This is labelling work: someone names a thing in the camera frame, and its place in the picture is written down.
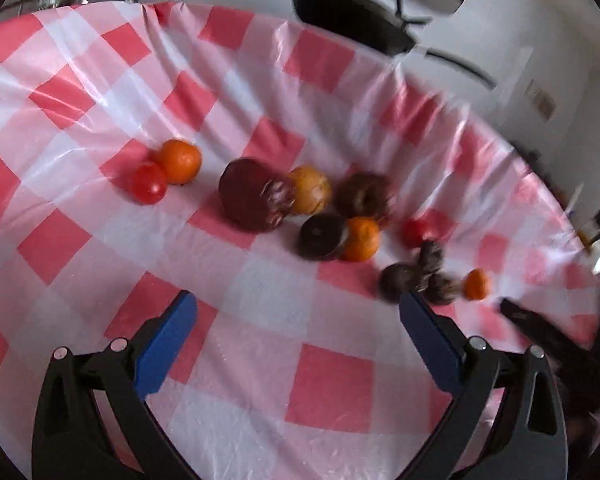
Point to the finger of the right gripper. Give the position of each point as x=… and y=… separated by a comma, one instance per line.
x=538, y=329

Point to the red checkered tablecloth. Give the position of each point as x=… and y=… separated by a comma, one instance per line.
x=295, y=369

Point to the dark mangosteen back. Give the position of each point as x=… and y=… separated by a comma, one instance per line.
x=431, y=257

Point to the small red tomato back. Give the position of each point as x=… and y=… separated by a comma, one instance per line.
x=415, y=231

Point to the yellow striped pepino melon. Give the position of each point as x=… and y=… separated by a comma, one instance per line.
x=312, y=190

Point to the brown red apple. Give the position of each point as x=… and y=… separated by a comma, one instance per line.
x=365, y=194

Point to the wall power socket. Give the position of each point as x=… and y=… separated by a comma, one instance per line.
x=541, y=101

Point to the dark red wrinkled apple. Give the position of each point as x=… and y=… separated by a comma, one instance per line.
x=254, y=196

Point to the dark mangosteen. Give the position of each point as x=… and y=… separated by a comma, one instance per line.
x=442, y=289
x=398, y=279
x=322, y=237
x=431, y=257

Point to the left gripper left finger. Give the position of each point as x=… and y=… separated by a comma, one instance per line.
x=70, y=440

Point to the small orange tangerine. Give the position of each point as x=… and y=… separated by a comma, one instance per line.
x=477, y=285

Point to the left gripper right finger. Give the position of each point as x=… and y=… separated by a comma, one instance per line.
x=527, y=439

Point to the black wok pan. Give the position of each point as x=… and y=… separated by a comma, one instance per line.
x=386, y=31

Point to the dark mangosteen front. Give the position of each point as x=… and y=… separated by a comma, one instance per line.
x=398, y=279

